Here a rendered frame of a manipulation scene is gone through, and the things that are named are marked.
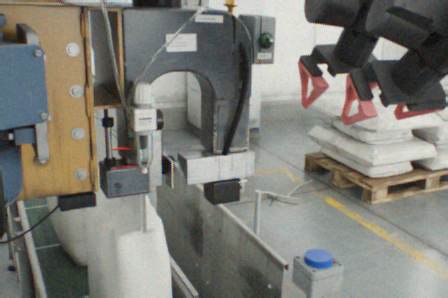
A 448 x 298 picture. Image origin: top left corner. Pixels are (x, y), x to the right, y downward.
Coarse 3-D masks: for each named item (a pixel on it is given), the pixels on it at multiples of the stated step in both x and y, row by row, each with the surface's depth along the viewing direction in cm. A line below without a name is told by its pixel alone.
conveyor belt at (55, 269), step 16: (32, 208) 236; (48, 208) 237; (32, 224) 221; (48, 224) 222; (48, 240) 208; (48, 256) 196; (64, 256) 197; (48, 272) 186; (64, 272) 186; (80, 272) 187; (48, 288) 176; (64, 288) 177; (80, 288) 177
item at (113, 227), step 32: (96, 128) 153; (96, 192) 145; (96, 224) 133; (128, 224) 122; (160, 224) 130; (96, 256) 133; (128, 256) 122; (160, 256) 126; (96, 288) 135; (128, 288) 124; (160, 288) 128
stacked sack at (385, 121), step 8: (376, 104) 382; (352, 112) 367; (384, 112) 357; (392, 112) 360; (368, 120) 352; (376, 120) 347; (384, 120) 345; (392, 120) 348; (400, 120) 351; (408, 120) 355; (416, 120) 359; (424, 120) 362; (432, 120) 366; (440, 120) 371; (360, 128) 360; (368, 128) 348; (376, 128) 344; (384, 128) 346; (392, 128) 350; (400, 128) 354; (408, 128) 358; (416, 128) 364; (376, 136) 343
